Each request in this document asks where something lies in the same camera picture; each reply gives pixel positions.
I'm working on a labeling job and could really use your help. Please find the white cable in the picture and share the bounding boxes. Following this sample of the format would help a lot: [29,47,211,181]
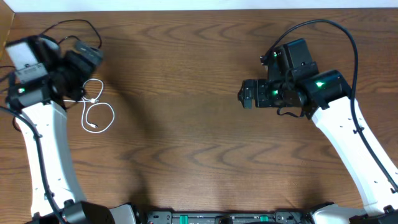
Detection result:
[63,78,116,134]

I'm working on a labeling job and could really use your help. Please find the thin black cable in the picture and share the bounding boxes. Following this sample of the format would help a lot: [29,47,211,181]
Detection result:
[40,19,103,49]

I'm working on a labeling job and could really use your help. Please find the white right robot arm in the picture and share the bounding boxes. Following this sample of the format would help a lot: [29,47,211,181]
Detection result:
[238,39,397,223]

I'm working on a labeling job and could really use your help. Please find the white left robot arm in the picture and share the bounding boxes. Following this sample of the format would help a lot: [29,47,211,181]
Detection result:
[4,34,136,223]

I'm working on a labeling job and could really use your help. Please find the cardboard panel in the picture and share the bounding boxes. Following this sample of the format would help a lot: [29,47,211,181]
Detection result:
[0,0,15,58]

